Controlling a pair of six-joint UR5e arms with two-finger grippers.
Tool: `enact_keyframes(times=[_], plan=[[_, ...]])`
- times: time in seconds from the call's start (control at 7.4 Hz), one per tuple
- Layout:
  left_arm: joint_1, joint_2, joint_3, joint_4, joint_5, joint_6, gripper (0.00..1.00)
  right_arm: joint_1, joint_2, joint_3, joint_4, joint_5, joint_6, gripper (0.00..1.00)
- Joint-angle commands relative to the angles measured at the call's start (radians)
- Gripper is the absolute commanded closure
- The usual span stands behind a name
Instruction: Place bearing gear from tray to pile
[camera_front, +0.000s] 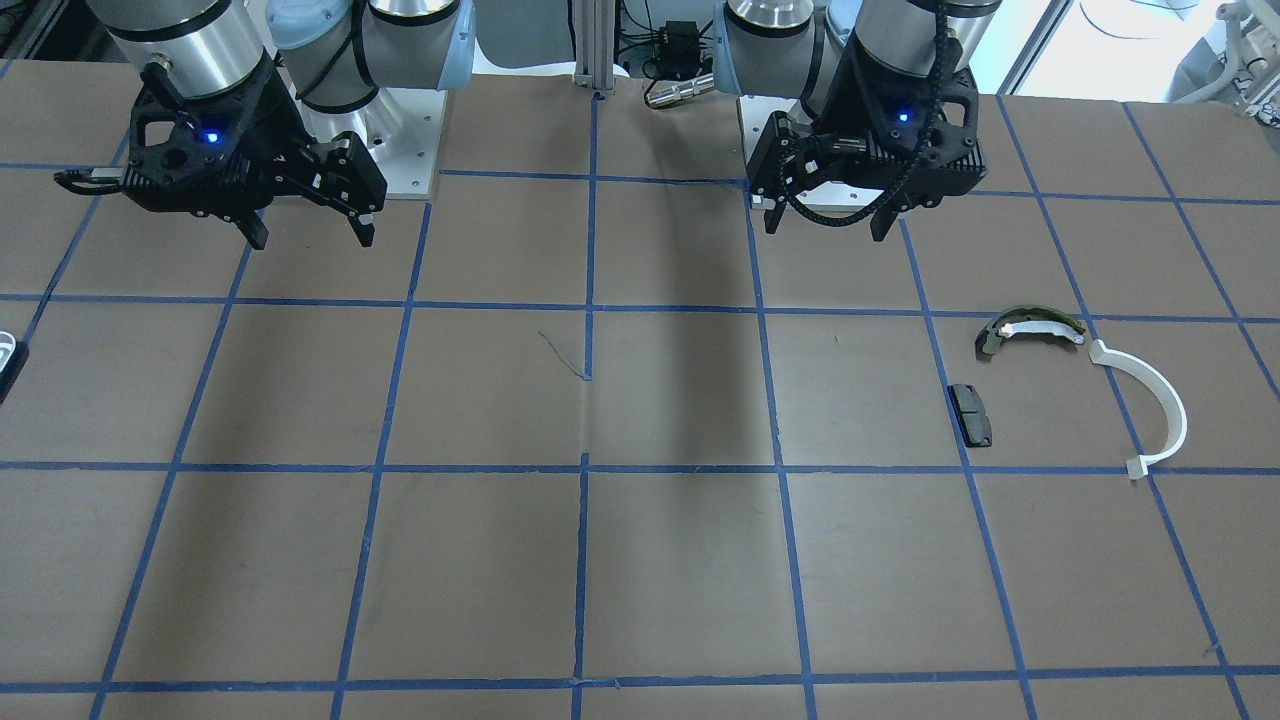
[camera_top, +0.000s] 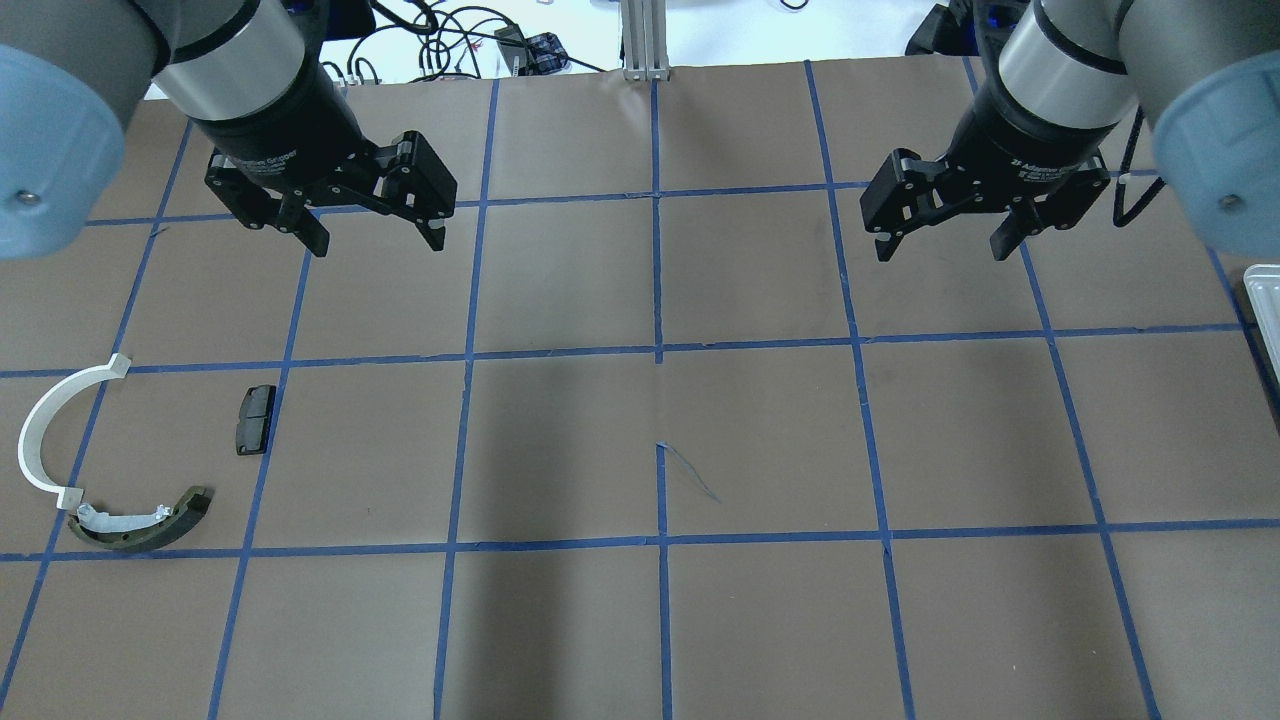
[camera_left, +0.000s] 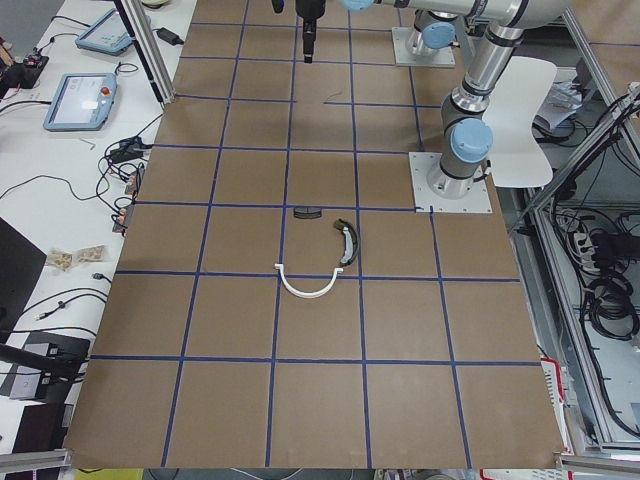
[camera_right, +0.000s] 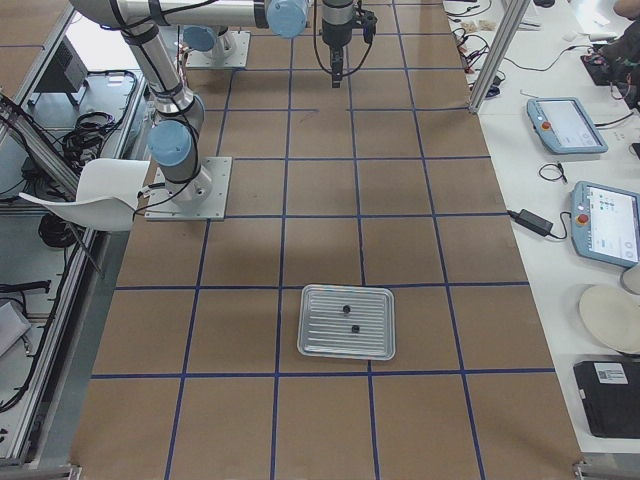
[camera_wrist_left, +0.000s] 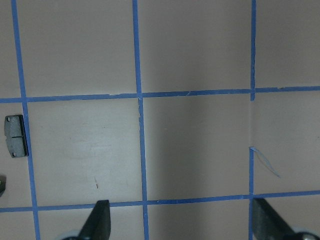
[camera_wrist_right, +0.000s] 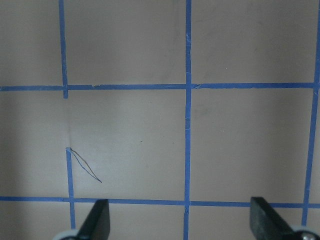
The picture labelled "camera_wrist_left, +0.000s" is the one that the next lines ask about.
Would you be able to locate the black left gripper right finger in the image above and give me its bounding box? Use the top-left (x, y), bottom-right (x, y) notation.
top-left (251, 198), bottom-right (296, 240)

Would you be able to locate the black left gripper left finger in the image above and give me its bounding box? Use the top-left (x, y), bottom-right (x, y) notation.
top-left (77, 200), bottom-right (111, 240)

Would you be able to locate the dark brake shoe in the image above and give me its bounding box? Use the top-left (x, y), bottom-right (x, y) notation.
top-left (0, 175), bottom-right (7, 197)

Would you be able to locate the grey brake pad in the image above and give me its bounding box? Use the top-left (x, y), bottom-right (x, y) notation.
top-left (4, 114), bottom-right (29, 158)

